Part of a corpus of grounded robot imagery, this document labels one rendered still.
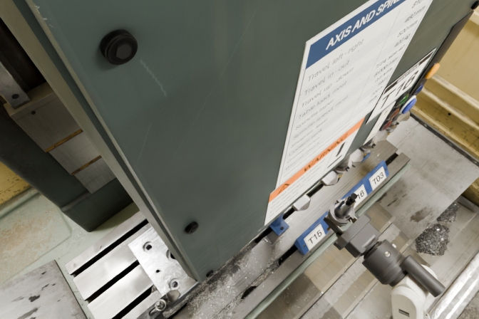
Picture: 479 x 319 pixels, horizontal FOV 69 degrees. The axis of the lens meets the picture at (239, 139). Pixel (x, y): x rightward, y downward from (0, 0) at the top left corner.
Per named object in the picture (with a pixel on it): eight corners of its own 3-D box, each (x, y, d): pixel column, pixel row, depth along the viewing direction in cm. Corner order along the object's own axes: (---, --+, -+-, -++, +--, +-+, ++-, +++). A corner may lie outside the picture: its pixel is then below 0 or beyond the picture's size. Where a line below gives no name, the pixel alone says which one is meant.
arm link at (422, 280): (387, 258, 93) (423, 293, 88) (368, 280, 86) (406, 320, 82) (413, 236, 86) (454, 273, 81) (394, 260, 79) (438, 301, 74)
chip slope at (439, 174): (453, 194, 156) (489, 167, 134) (352, 303, 133) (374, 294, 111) (310, 79, 192) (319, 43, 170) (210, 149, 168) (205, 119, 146)
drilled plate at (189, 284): (245, 245, 113) (246, 241, 109) (172, 308, 103) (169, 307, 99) (203, 194, 122) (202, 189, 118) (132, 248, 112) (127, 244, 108)
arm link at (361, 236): (371, 206, 89) (410, 241, 84) (360, 218, 97) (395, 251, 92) (338, 237, 85) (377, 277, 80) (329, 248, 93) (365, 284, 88)
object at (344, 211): (343, 199, 90) (350, 189, 85) (354, 213, 89) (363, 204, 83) (330, 208, 89) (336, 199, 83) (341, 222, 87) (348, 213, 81)
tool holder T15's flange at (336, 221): (341, 199, 93) (343, 195, 91) (356, 217, 91) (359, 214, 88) (323, 211, 91) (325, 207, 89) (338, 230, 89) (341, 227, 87)
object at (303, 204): (313, 202, 92) (314, 201, 92) (299, 215, 90) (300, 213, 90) (295, 184, 95) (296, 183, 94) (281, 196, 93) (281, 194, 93)
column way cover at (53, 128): (196, 127, 142) (175, 28, 98) (90, 199, 126) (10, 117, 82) (189, 120, 144) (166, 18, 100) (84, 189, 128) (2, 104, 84)
